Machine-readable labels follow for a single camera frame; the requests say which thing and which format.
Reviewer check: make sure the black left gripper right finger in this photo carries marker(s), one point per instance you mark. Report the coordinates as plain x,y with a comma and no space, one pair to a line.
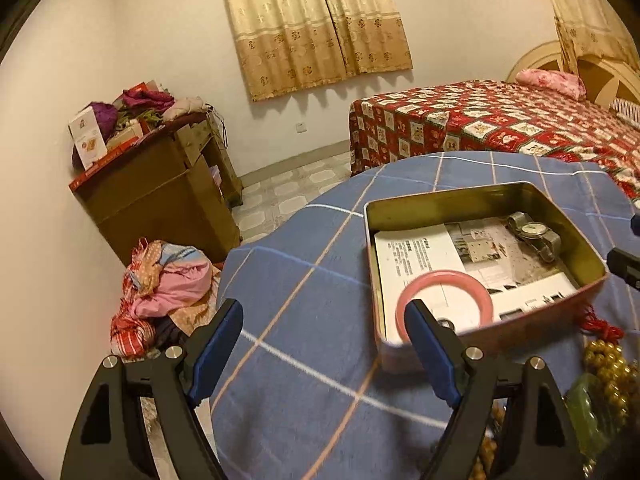
537,439

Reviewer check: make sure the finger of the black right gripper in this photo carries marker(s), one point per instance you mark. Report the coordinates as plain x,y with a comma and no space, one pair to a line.
625,266
635,224

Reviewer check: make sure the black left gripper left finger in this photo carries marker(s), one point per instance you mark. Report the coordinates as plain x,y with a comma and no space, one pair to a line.
109,440

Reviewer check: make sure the green jade bangle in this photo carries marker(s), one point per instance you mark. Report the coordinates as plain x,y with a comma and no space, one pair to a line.
591,416

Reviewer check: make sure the silver wristwatch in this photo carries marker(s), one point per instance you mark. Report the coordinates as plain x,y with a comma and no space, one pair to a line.
543,240

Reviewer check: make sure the striped pillow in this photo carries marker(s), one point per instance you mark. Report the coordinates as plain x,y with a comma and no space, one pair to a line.
627,111

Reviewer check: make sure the printed paper leaflet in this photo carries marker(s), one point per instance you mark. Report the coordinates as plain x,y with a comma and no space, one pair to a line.
486,273

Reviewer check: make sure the pink Genji tin box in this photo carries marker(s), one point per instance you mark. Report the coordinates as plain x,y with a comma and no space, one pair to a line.
578,258

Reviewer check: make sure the pink bangle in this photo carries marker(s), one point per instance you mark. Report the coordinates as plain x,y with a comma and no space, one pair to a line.
449,295

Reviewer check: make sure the cream wooden headboard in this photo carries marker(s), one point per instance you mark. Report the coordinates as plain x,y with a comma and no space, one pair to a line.
605,80

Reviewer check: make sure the pink pillow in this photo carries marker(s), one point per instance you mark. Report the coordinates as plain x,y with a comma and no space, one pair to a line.
567,84

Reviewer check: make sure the pile of clothes on floor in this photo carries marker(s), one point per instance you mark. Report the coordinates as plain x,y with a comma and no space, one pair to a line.
168,292

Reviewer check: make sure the bed with red patterned cover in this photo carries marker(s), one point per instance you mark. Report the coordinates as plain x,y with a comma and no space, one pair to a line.
487,115

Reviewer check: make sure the blue plaid tablecloth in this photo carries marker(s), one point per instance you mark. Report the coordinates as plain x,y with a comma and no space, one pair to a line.
302,396

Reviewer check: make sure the beige side curtain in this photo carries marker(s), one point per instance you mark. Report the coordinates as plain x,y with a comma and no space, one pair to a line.
592,27

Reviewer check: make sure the brown wooden desk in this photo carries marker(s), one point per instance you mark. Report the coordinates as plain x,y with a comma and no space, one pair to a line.
175,184

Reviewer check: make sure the white product box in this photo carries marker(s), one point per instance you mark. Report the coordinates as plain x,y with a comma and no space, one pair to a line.
87,137

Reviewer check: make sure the clutter pile on desk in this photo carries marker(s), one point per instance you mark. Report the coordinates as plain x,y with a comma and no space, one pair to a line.
140,110

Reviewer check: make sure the beige window curtain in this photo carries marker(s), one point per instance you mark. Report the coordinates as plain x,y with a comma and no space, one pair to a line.
285,46

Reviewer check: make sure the wall socket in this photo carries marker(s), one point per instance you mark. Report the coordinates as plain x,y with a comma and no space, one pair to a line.
301,127

